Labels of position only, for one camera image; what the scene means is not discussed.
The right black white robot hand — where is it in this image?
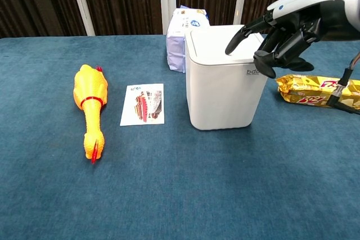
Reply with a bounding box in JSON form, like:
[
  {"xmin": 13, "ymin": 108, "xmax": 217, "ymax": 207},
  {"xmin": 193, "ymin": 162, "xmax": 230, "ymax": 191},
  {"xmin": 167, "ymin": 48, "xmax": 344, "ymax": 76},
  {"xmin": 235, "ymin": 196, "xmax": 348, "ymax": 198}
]
[{"xmin": 224, "ymin": 0, "xmax": 360, "ymax": 79}]

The white plastic box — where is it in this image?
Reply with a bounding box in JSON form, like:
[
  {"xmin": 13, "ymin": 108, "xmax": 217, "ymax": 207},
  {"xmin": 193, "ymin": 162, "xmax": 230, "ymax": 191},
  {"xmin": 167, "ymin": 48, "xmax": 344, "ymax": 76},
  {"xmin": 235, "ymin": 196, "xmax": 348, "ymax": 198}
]
[{"xmin": 184, "ymin": 24, "xmax": 269, "ymax": 131}]

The gold snack package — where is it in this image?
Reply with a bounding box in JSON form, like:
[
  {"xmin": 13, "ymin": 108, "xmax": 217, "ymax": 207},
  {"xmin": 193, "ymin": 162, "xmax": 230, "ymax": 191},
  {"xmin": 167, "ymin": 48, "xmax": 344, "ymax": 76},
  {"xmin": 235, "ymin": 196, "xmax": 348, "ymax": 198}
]
[{"xmin": 274, "ymin": 74, "xmax": 360, "ymax": 115}]

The white blue tissue pack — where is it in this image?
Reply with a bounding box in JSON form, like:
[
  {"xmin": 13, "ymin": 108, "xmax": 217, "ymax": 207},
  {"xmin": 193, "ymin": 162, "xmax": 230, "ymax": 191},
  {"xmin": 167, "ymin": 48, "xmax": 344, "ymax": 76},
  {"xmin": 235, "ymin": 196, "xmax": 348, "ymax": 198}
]
[{"xmin": 165, "ymin": 4, "xmax": 210, "ymax": 74}]

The white picture card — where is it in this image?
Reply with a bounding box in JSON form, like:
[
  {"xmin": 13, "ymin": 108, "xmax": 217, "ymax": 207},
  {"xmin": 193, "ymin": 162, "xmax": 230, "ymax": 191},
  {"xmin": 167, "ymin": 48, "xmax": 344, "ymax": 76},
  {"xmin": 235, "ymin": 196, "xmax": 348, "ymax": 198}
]
[{"xmin": 119, "ymin": 83, "xmax": 165, "ymax": 126}]

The yellow rubber chicken toy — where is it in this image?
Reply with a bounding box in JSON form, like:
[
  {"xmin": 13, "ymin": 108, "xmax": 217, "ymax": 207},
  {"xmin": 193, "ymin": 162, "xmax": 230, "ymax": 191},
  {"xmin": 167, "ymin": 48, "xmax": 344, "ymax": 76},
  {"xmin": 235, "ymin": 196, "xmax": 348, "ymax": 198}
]
[{"xmin": 73, "ymin": 64, "xmax": 109, "ymax": 165}]

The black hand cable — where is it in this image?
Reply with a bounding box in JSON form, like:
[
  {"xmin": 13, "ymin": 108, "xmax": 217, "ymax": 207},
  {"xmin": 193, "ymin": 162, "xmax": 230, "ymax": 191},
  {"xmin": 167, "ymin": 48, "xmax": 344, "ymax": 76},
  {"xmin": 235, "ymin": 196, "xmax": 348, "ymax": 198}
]
[{"xmin": 330, "ymin": 53, "xmax": 360, "ymax": 115}]

